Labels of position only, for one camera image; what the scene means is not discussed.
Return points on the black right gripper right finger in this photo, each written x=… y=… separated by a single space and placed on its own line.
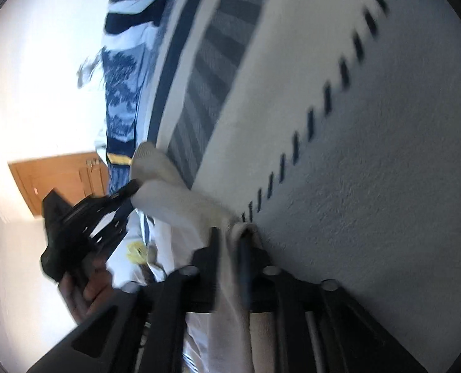
x=316 y=327

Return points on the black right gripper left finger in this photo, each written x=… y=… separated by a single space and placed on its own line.
x=143 y=330

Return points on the brown wooden door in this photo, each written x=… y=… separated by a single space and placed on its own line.
x=73 y=176

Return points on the person's left hand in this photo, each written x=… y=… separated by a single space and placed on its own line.
x=98 y=291

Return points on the white navy striped bedspread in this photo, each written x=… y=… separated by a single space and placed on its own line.
x=334 y=128

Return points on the beige knit garment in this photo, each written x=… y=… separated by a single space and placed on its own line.
x=228 y=339

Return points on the yellow plastic bag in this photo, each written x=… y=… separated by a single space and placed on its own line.
x=137 y=253

